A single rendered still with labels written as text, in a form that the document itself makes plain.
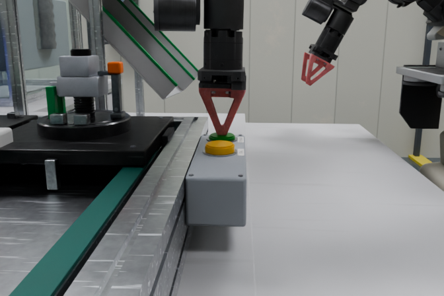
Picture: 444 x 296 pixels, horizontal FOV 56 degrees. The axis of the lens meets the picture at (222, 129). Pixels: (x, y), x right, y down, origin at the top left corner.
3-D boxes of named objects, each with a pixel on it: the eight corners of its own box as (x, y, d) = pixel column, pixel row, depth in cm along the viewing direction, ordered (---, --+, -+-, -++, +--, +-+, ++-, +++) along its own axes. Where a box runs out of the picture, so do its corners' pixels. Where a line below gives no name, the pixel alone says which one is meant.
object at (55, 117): (67, 122, 61) (67, 112, 61) (63, 125, 60) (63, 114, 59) (54, 122, 61) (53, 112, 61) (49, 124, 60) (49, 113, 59)
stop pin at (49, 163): (61, 186, 55) (58, 157, 54) (57, 189, 54) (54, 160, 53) (51, 186, 55) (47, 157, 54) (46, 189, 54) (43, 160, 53)
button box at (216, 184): (244, 170, 68) (244, 133, 67) (246, 228, 47) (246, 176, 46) (201, 169, 68) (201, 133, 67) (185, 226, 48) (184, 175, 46)
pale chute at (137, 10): (190, 84, 112) (201, 73, 110) (174, 90, 99) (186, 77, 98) (117, 8, 111) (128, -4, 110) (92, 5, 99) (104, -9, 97)
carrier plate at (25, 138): (174, 126, 77) (173, 115, 77) (145, 166, 54) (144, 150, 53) (47, 125, 78) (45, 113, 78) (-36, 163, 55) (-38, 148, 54)
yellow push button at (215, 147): (234, 153, 59) (234, 140, 58) (234, 162, 55) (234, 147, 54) (206, 153, 59) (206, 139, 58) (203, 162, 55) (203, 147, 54)
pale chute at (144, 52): (182, 92, 97) (195, 78, 96) (162, 100, 84) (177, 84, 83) (99, 4, 97) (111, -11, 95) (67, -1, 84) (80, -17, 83)
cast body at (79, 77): (109, 93, 66) (106, 48, 65) (98, 97, 62) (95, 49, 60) (58, 92, 67) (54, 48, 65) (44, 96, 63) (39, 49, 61)
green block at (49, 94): (59, 117, 64) (56, 86, 63) (55, 119, 63) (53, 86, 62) (51, 117, 65) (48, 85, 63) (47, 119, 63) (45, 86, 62)
